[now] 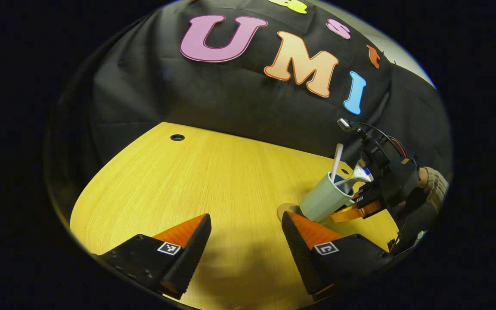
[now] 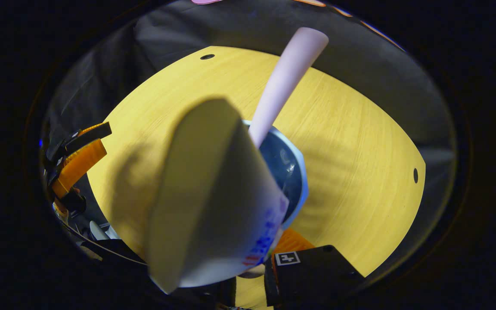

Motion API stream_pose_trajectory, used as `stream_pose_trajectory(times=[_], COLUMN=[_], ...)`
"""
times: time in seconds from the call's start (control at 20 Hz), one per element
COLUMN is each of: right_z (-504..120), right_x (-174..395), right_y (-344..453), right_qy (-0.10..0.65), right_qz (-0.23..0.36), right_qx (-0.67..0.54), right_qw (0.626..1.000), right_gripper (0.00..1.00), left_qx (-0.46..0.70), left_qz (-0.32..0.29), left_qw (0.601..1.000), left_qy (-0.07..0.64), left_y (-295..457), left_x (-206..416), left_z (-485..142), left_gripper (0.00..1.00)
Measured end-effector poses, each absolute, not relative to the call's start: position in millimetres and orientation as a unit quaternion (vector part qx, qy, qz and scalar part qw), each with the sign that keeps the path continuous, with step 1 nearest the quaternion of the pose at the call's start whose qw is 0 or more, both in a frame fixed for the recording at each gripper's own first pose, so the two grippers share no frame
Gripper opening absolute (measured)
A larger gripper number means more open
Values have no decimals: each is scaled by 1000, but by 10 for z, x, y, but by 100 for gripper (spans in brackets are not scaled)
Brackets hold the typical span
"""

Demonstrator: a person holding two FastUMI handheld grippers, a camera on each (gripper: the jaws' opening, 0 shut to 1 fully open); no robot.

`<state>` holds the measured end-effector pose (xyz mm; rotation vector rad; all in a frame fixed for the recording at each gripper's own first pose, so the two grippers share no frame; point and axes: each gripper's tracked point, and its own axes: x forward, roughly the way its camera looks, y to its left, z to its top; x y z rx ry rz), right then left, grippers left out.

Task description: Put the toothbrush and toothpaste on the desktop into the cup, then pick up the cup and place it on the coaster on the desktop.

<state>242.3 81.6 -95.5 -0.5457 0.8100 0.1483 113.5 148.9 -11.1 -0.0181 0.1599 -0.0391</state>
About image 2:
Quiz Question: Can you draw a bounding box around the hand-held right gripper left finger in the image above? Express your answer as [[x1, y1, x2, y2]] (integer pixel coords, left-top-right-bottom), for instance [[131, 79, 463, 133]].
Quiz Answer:
[[175, 276, 236, 308]]

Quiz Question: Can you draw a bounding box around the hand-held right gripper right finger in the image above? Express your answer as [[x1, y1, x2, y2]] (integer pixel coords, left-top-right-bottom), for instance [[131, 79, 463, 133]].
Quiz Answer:
[[264, 227, 366, 308]]

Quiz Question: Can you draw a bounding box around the white toothpaste tube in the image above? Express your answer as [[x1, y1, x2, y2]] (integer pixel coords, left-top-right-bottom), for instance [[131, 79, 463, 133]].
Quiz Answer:
[[146, 98, 289, 295]]

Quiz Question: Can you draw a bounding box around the pale green cup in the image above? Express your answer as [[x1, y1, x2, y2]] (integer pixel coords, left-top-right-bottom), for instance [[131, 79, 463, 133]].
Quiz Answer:
[[242, 120, 309, 231]]

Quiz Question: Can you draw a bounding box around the wooden desktop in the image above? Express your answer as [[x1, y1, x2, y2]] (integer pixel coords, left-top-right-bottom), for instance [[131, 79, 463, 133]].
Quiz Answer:
[[87, 45, 426, 308]]

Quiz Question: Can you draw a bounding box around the black backdrop cloth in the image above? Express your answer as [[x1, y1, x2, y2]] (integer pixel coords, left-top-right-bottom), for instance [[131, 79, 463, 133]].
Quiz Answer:
[[41, 0, 457, 259]]

